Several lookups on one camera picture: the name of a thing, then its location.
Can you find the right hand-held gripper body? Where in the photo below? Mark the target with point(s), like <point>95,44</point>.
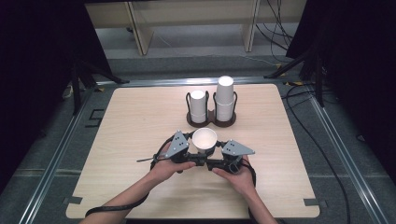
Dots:
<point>235,151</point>

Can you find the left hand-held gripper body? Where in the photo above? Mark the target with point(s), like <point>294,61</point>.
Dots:
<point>176,146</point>

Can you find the single white paper cup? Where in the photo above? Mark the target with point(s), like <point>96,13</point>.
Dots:
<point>204,139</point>

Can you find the dark brown double cup holder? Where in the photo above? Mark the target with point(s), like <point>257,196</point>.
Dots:
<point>211,119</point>

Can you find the short stack of paper cups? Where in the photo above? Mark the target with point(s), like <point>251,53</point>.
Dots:
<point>198,105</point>

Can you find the person's left hand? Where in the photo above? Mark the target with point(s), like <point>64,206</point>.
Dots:
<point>166,169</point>

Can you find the person's right hand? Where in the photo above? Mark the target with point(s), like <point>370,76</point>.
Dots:
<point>239,179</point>

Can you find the tall stack of paper cups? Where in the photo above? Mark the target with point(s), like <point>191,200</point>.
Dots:
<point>224,98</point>

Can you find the grey tape strip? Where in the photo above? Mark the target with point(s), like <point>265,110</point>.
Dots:
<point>315,202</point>
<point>73,200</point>

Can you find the black tripod stand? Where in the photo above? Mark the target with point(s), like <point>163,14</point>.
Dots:
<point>81,77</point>
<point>316,74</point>

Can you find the light wooden shelf unit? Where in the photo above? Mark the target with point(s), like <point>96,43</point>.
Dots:
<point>140,34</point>

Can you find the dark curtain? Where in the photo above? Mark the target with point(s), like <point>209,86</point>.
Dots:
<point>361,68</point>
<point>37,77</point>

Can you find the metal floor rail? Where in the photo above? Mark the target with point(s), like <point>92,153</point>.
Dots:
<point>53,161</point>
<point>348,155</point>
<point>186,81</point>

